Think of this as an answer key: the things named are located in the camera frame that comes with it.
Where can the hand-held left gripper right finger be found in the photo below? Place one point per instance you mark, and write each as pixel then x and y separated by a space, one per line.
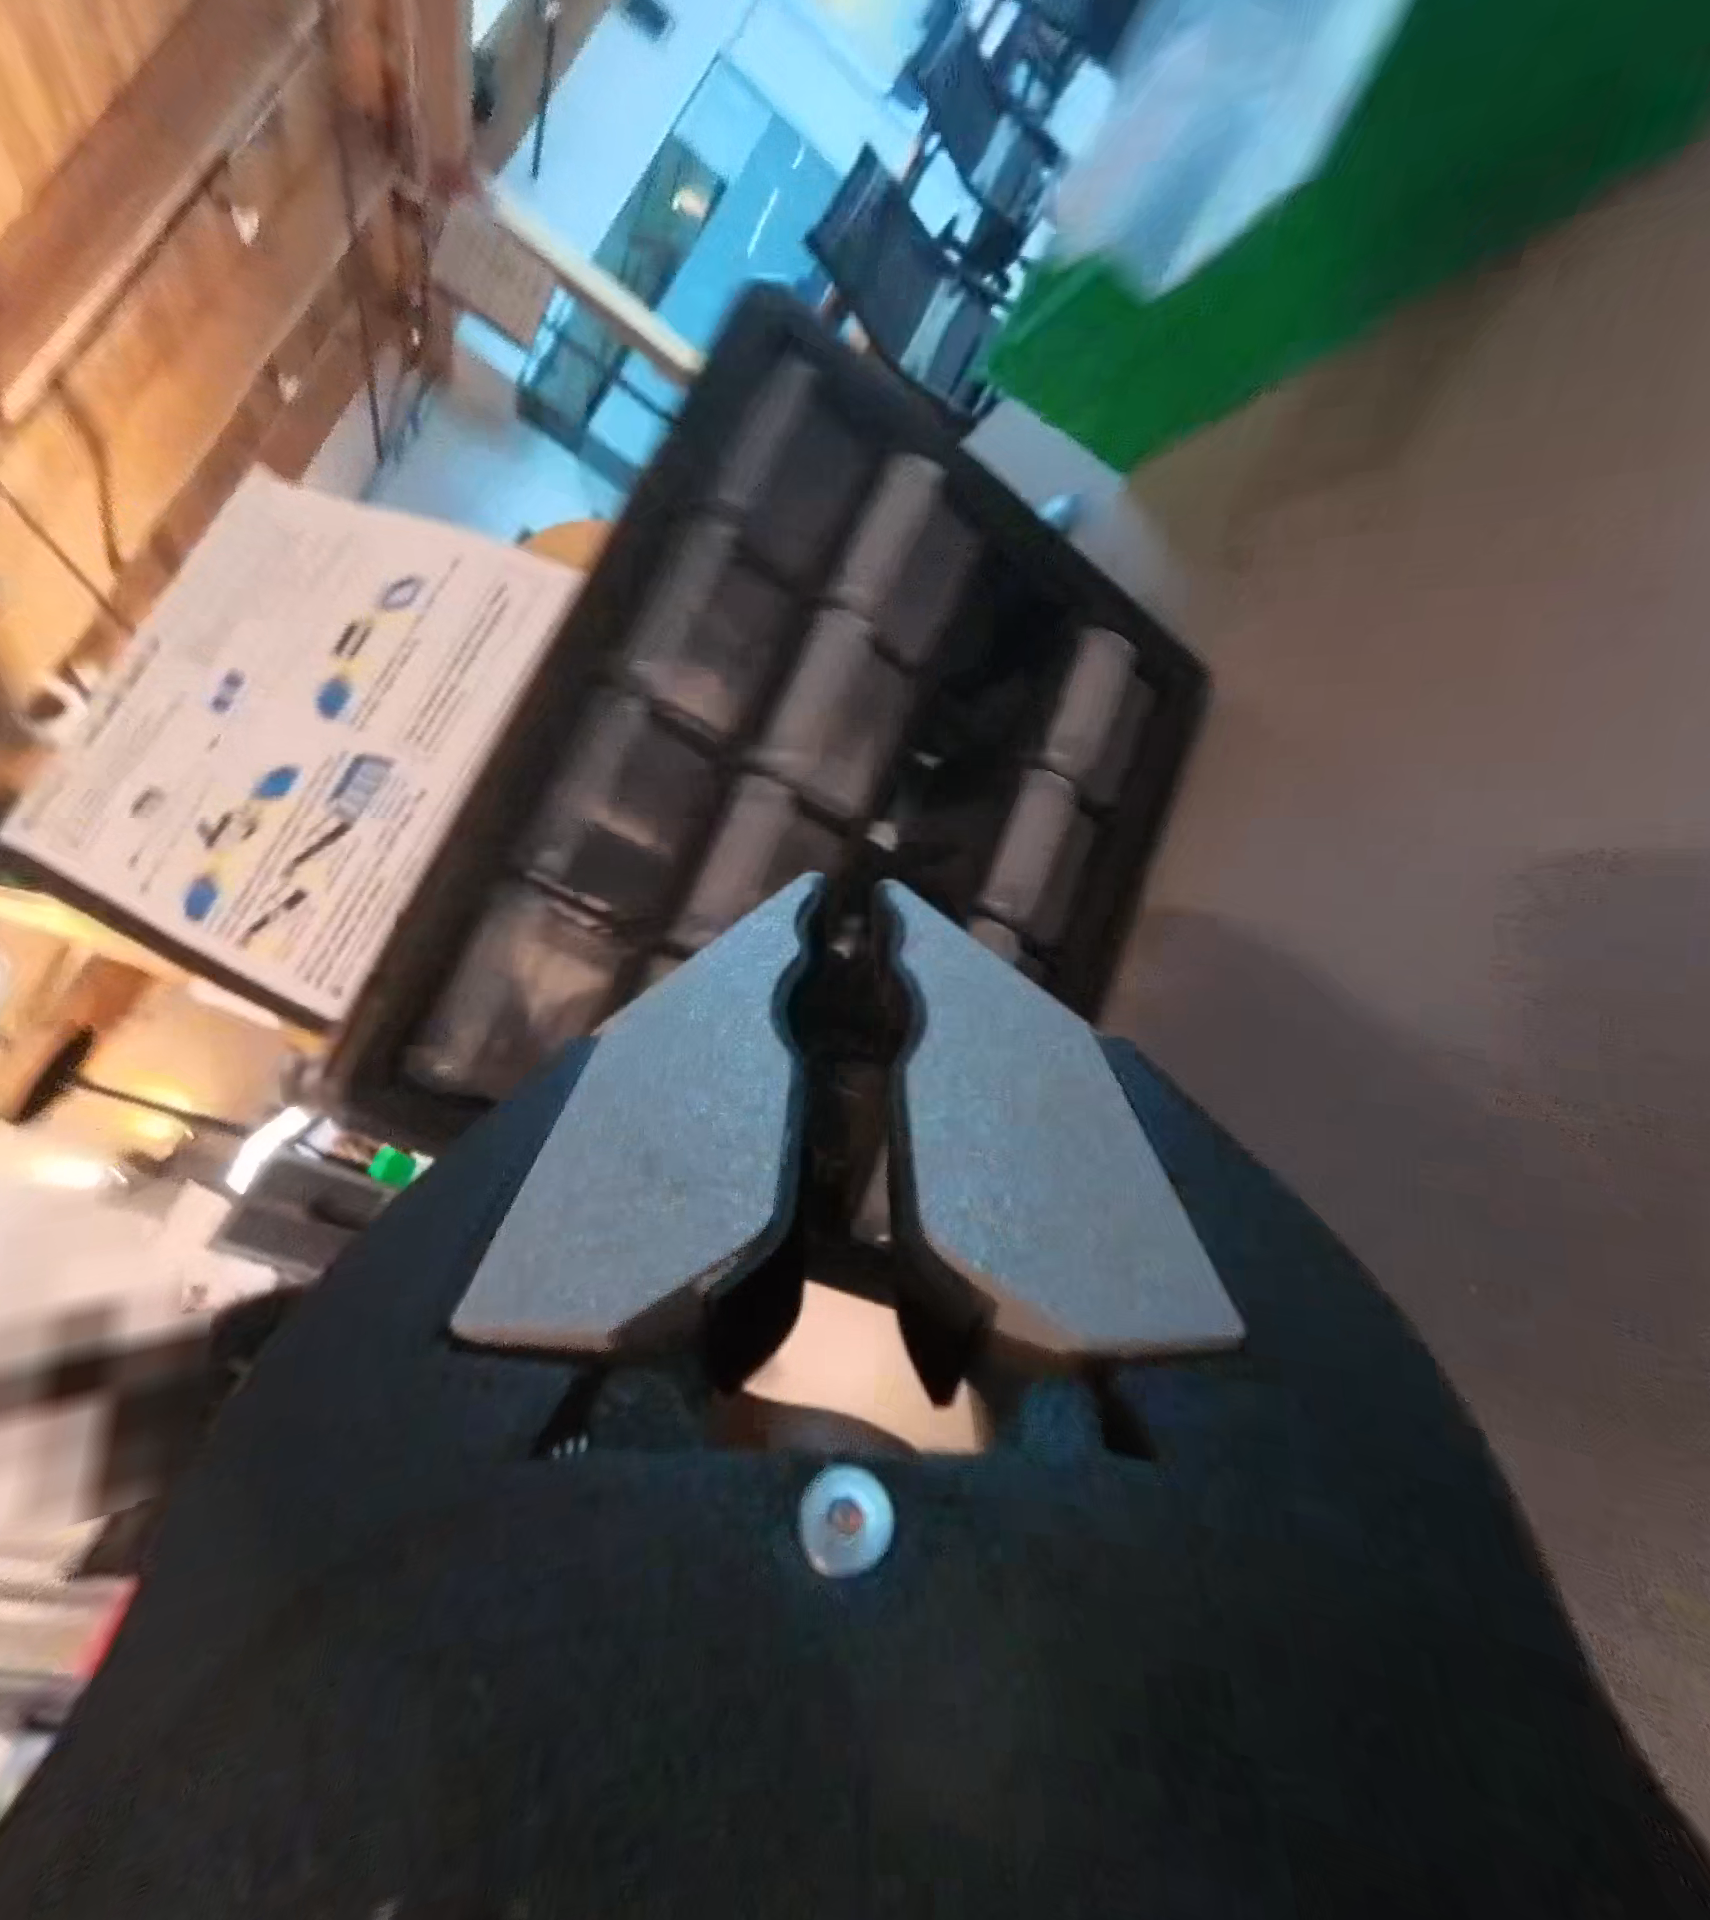
pixel 1067 1185

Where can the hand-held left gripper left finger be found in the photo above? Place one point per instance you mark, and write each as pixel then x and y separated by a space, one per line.
pixel 647 1170

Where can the grid of clear drawers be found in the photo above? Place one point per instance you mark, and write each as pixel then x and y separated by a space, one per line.
pixel 796 704

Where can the black drawer cabinet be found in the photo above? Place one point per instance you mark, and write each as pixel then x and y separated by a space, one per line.
pixel 954 673

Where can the small green object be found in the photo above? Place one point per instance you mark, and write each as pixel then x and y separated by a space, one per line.
pixel 394 1164

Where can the white instruction poster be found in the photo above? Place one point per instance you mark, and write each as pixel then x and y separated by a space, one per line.
pixel 286 751

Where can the small white round object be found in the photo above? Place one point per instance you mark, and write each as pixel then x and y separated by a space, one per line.
pixel 1063 507

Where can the black folding chair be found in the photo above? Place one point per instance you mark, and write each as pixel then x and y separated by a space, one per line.
pixel 900 285
pixel 998 105

